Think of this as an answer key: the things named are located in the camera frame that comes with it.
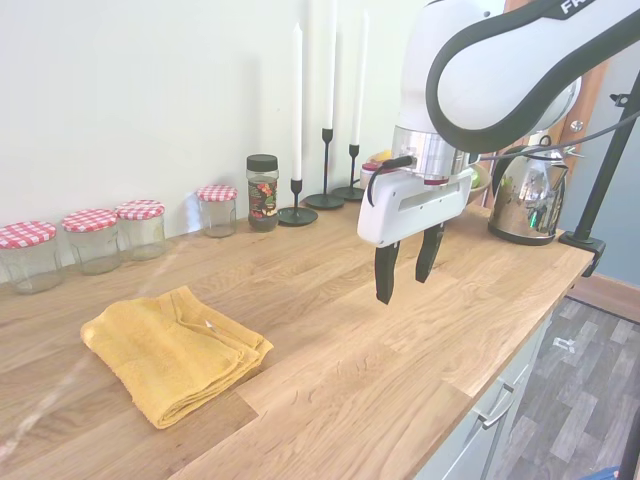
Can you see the tall white taper candle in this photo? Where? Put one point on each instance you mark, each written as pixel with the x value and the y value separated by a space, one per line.
pixel 330 75
pixel 297 100
pixel 359 80

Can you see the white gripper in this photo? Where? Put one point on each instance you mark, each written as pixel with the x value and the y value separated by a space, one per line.
pixel 410 210

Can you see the white kitchen base cabinet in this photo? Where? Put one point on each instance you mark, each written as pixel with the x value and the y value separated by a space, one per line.
pixel 480 450

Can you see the glass jar red checked lid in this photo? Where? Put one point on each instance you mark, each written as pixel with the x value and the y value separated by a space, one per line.
pixel 217 212
pixel 141 230
pixel 30 255
pixel 91 242

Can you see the black Ulanzi camera clamp mount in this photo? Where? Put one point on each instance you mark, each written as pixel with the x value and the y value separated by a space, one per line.
pixel 582 245

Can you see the green apple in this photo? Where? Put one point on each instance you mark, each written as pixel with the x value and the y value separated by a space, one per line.
pixel 480 175

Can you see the spice jar black lid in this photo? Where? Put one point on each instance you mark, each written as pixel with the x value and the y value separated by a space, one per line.
pixel 262 195

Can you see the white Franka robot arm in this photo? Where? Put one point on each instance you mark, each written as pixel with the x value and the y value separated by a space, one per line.
pixel 475 75

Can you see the red apple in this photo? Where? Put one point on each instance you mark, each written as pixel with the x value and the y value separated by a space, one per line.
pixel 371 165

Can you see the black metal candle holder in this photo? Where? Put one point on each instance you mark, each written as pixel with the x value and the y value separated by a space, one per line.
pixel 348 192
pixel 297 215
pixel 324 201

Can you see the yellow pear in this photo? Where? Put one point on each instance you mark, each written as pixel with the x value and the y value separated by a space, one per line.
pixel 383 156

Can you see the yellow terry towel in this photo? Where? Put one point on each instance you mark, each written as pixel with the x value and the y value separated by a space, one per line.
pixel 165 350

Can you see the silver door knob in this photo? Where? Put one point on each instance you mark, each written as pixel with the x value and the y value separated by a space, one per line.
pixel 577 125

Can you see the shiny steel kettle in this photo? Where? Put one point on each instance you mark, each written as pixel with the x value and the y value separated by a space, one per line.
pixel 525 200

